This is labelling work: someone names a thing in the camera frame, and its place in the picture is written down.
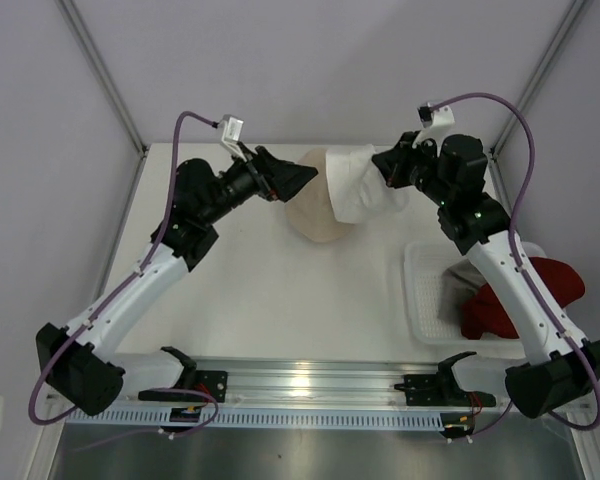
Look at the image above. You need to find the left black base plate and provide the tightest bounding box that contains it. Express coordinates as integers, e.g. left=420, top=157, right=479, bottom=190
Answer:
left=138, top=370, right=229, bottom=403

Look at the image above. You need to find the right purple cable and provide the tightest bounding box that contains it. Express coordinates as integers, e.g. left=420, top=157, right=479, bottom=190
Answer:
left=429, top=92, right=600, bottom=431

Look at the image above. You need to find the red cap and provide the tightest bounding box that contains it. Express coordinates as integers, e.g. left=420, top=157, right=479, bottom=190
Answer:
left=460, top=252, right=585, bottom=346

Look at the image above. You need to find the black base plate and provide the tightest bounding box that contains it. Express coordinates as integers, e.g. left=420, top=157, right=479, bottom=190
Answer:
left=393, top=373, right=496, bottom=408
left=138, top=370, right=229, bottom=403

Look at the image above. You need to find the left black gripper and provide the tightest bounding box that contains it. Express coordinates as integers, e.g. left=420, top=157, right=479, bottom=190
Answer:
left=201, top=142, right=317, bottom=226

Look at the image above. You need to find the right aluminium frame post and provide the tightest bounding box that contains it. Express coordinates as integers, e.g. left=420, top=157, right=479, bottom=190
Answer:
left=488, top=0, right=593, bottom=160

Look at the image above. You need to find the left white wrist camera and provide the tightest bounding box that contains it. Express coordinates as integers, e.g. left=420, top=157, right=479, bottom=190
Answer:
left=218, top=114, right=245, bottom=160

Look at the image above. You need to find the purple cable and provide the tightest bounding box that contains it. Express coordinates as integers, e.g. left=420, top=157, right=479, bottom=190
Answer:
left=28, top=110, right=226, bottom=426
left=429, top=92, right=600, bottom=431

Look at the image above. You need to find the aluminium mounting rail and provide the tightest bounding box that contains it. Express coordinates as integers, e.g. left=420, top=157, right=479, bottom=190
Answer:
left=44, top=355, right=592, bottom=412

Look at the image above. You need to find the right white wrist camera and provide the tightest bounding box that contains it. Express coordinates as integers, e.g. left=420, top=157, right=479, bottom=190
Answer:
left=412, top=102, right=455, bottom=150

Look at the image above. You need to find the beige bucket hat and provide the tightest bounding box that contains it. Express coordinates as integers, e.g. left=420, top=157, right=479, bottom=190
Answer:
left=285, top=148, right=354, bottom=243

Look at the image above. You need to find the left aluminium frame post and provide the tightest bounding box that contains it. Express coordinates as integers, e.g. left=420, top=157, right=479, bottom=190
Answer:
left=54, top=0, right=148, bottom=157

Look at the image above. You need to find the aluminium frame post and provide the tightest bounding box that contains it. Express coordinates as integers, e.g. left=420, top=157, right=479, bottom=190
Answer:
left=488, top=0, right=593, bottom=160
left=54, top=0, right=148, bottom=157

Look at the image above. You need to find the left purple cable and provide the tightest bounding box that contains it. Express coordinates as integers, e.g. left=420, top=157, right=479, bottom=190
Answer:
left=28, top=110, right=226, bottom=426

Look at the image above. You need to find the white plastic basket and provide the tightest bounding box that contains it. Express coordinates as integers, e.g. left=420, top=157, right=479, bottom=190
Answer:
left=403, top=241, right=521, bottom=350

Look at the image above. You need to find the white slotted cable duct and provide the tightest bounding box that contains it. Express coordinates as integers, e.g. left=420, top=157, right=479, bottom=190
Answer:
left=67, top=406, right=470, bottom=432

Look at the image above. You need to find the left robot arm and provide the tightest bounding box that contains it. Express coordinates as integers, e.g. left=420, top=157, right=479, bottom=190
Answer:
left=36, top=146, right=318, bottom=416

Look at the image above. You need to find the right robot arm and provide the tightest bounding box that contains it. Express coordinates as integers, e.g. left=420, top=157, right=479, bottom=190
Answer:
left=372, top=132, right=600, bottom=427

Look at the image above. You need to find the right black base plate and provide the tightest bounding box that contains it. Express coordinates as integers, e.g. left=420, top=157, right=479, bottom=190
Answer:
left=393, top=373, right=496, bottom=408

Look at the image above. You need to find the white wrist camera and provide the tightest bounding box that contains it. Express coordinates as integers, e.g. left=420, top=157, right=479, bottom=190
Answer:
left=412, top=102, right=455, bottom=150
left=218, top=114, right=245, bottom=160

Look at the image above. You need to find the white bucket hat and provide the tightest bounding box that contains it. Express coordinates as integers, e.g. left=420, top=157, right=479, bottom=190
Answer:
left=325, top=144, right=409, bottom=224

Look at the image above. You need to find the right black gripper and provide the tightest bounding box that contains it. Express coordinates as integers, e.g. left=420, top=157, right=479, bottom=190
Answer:
left=372, top=131, right=455, bottom=208

